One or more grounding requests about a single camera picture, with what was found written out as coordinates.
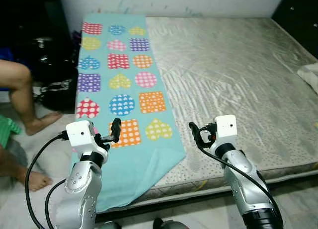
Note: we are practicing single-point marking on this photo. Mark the teal blanket with colourful shapes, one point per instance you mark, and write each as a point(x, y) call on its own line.
point(129, 159)

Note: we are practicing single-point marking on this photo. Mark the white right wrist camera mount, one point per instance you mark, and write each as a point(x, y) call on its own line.
point(226, 126)

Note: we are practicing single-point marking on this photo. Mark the green plastic item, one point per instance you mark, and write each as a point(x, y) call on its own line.
point(9, 132)

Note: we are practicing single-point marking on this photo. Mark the grey robot left foot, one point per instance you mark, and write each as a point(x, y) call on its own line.
point(109, 225)

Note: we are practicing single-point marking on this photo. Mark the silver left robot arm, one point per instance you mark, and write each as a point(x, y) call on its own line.
point(79, 189)

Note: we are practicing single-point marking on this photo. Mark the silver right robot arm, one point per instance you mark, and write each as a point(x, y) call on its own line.
point(246, 179)

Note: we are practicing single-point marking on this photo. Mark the grey robot foot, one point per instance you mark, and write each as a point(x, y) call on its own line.
point(109, 225)
point(171, 224)

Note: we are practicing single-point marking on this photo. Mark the grey bed base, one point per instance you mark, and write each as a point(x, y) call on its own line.
point(208, 189)

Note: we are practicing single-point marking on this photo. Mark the grey robot right foot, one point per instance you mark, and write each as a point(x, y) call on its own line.
point(171, 224)

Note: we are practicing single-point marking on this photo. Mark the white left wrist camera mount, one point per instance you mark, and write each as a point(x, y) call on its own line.
point(80, 134)

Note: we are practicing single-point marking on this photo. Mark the person's bare leg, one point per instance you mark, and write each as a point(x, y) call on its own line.
point(20, 90)
point(30, 178)

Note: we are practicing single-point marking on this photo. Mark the white quilted mattress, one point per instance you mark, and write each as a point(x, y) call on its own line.
point(238, 75)

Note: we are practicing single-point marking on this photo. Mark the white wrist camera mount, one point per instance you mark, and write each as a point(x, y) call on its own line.
point(226, 126)
point(80, 134)

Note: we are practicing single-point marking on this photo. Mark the black bags pile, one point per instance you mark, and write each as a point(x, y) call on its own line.
point(54, 70)

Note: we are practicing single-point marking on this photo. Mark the dark tufted studded headboard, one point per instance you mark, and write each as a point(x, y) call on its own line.
point(298, 15)

